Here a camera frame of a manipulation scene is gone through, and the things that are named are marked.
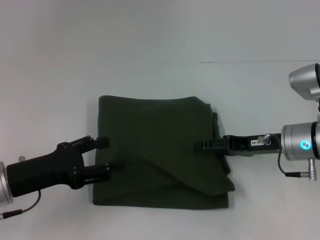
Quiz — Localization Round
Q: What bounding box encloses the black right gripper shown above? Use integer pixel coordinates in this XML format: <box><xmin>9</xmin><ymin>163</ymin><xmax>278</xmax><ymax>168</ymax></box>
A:
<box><xmin>194</xmin><ymin>132</ymin><xmax>283</xmax><ymax>158</ymax></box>

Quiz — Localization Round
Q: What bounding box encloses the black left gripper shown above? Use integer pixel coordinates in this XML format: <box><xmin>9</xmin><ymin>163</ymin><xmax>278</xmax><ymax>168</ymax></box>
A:
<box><xmin>6</xmin><ymin>135</ymin><xmax>121</xmax><ymax>198</ymax></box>

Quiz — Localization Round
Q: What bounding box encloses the dark green FREE! t-shirt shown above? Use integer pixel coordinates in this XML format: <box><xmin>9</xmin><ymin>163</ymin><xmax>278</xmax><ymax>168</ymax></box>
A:
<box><xmin>91</xmin><ymin>94</ymin><xmax>236</xmax><ymax>209</ymax></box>

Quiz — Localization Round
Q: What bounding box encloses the right gripper silver plug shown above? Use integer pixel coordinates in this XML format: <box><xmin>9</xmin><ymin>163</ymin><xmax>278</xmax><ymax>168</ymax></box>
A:
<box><xmin>257</xmin><ymin>133</ymin><xmax>273</xmax><ymax>146</ymax></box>

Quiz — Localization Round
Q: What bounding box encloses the right arm cable with plug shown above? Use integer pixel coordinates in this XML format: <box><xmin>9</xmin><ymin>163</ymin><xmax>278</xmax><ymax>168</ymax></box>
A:
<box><xmin>276</xmin><ymin>151</ymin><xmax>311</xmax><ymax>179</ymax></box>

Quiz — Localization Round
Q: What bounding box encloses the arm cable with plug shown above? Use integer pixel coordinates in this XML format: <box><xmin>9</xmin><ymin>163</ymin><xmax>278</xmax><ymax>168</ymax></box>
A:
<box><xmin>276</xmin><ymin>151</ymin><xmax>311</xmax><ymax>179</ymax></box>
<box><xmin>0</xmin><ymin>191</ymin><xmax>42</xmax><ymax>221</ymax></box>

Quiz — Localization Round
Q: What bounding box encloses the left arm cable with plug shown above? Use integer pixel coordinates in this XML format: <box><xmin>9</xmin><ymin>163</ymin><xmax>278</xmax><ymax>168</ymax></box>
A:
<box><xmin>0</xmin><ymin>191</ymin><xmax>42</xmax><ymax>221</ymax></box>

